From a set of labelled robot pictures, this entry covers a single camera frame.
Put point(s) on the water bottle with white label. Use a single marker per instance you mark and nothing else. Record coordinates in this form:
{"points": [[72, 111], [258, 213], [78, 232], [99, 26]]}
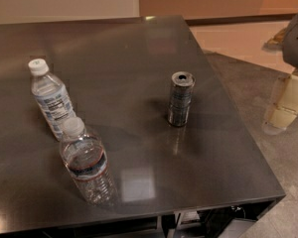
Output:
{"points": [[51, 95]]}

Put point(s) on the water bottle with dark label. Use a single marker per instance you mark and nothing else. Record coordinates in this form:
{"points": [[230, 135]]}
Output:
{"points": [[85, 158]]}

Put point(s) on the dark metal table frame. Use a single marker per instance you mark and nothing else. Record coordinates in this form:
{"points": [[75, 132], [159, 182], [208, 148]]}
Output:
{"points": [[226, 222]]}

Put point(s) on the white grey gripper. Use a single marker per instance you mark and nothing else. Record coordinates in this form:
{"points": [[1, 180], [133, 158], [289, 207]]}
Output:
{"points": [[284, 106]]}

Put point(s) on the silver blue redbull can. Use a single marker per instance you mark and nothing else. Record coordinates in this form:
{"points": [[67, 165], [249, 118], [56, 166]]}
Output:
{"points": [[181, 92]]}

